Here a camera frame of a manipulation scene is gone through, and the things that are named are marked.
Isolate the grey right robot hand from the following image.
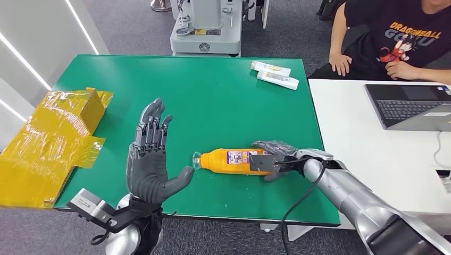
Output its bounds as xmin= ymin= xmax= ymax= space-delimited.
xmin=250 ymin=140 xmax=300 ymax=183

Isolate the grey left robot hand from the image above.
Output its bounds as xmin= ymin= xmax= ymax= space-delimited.
xmin=126 ymin=98 xmax=195 ymax=205

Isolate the person's left hand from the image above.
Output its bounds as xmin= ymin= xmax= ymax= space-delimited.
xmin=385 ymin=61 xmax=422 ymax=81

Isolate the person's right hand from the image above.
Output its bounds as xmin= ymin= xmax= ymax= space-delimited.
xmin=329 ymin=53 xmax=353 ymax=77

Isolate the orange plastic bottle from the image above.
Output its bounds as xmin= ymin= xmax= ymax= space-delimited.
xmin=191 ymin=148 xmax=279 ymax=176

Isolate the grey laptop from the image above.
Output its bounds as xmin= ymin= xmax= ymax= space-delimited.
xmin=364 ymin=83 xmax=451 ymax=132

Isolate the person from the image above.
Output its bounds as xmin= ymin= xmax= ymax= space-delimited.
xmin=308 ymin=0 xmax=451 ymax=85

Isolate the white tube with grey label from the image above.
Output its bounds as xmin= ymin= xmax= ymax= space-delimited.
xmin=256 ymin=70 xmax=299 ymax=91

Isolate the white tube with yellow print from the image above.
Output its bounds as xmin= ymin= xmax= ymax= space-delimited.
xmin=250 ymin=61 xmax=292 ymax=78

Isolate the white table leg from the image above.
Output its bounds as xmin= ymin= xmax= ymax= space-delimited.
xmin=287 ymin=225 xmax=315 ymax=242

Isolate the yellow taped cardboard box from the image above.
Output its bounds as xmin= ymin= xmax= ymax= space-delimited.
xmin=0 ymin=88 xmax=114 ymax=209

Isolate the grey device with screen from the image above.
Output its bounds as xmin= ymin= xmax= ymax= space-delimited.
xmin=436 ymin=169 xmax=451 ymax=193

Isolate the chrome stand base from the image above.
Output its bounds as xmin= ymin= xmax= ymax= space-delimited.
xmin=150 ymin=0 xmax=172 ymax=12

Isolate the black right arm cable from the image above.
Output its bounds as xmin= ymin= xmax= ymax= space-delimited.
xmin=280 ymin=160 xmax=327 ymax=255

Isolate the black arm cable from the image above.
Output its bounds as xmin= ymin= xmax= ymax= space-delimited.
xmin=90 ymin=228 xmax=111 ymax=247
xmin=280 ymin=160 xmax=327 ymax=255

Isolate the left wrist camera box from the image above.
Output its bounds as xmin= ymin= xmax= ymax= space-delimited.
xmin=66 ymin=188 xmax=117 ymax=226

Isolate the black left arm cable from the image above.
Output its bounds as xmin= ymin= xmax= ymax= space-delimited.
xmin=90 ymin=228 xmax=111 ymax=247

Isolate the white laptop cable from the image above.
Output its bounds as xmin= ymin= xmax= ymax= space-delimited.
xmin=433 ymin=131 xmax=451 ymax=169

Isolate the white furniture post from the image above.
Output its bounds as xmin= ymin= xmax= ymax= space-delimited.
xmin=248 ymin=0 xmax=270 ymax=29

